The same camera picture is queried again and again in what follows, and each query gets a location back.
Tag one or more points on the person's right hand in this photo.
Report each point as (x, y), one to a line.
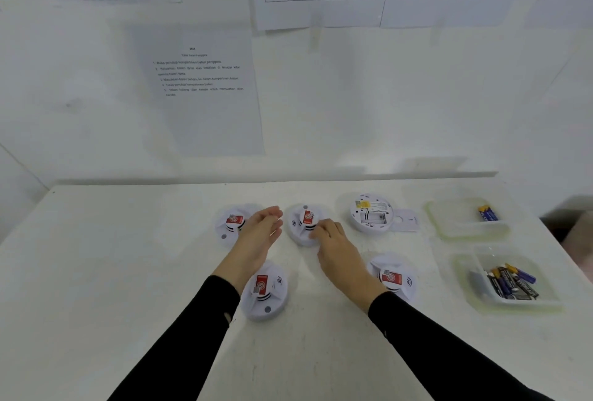
(340, 257)

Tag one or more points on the person's left hand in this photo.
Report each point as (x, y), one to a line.
(252, 248)

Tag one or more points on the white round smoke detector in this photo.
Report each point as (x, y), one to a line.
(370, 227)
(380, 268)
(224, 231)
(296, 231)
(273, 303)

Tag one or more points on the mounting plate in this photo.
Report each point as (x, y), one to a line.
(410, 224)

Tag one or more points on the pile of colourful batteries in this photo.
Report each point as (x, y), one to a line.
(488, 214)

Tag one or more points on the heap of dark batteries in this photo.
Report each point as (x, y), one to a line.
(509, 285)

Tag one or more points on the person's right forearm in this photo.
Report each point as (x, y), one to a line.
(454, 354)

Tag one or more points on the person's left forearm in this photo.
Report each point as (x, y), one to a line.
(180, 349)

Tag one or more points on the clear plastic container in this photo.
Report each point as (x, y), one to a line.
(546, 294)
(449, 220)

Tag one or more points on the white paper with text lines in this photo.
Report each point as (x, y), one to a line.
(217, 127)

